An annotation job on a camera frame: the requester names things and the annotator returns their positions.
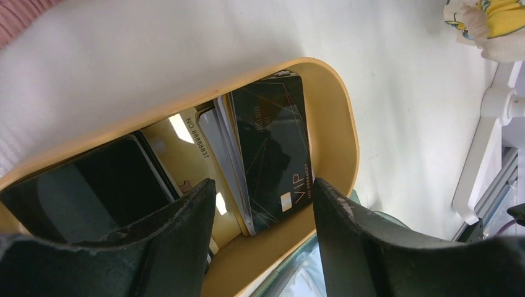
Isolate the tan oval tray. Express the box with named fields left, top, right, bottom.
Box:
left=1, top=58, right=359, bottom=296

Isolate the pink crumpled cloth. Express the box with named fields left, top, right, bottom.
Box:
left=1, top=0, right=62, bottom=49

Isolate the dinosaur print yellow garment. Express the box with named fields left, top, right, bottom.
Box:
left=443, top=0, right=524, bottom=62

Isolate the gold card in tray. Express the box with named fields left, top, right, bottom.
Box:
left=141, top=108, right=246, bottom=249

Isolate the black card in tray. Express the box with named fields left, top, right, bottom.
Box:
left=1, top=131, right=181, bottom=243
left=227, top=71, right=314, bottom=234

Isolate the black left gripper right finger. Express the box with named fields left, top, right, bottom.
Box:
left=313, top=178, right=524, bottom=296

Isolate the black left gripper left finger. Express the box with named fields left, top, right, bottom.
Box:
left=1, top=179, right=216, bottom=296

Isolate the green leather card holder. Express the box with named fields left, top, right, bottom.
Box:
left=251, top=235, right=327, bottom=296

